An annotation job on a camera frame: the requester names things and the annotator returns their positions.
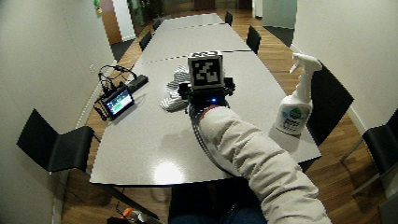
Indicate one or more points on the white spray bottle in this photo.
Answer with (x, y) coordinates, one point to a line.
(294, 109)

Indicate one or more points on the small black monitor screen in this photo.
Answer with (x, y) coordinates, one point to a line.
(117, 102)

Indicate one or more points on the black chair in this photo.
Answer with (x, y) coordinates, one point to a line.
(328, 99)
(53, 146)
(145, 41)
(253, 39)
(229, 18)
(383, 146)
(157, 23)

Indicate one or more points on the brown wooden door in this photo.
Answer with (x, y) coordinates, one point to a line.
(109, 21)

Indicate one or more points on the white cube with black markers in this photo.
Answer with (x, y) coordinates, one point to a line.
(205, 71)

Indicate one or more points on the green and yellow hanging object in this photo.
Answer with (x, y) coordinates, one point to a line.
(97, 6)

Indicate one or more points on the striped grey white cloth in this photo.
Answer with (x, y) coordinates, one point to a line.
(175, 96)

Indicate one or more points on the black power strip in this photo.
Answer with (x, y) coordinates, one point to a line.
(138, 82)

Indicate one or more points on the orange and grey tool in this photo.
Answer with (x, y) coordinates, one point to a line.
(129, 214)

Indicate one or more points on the person's legs in jeans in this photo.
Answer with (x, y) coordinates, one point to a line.
(206, 205)

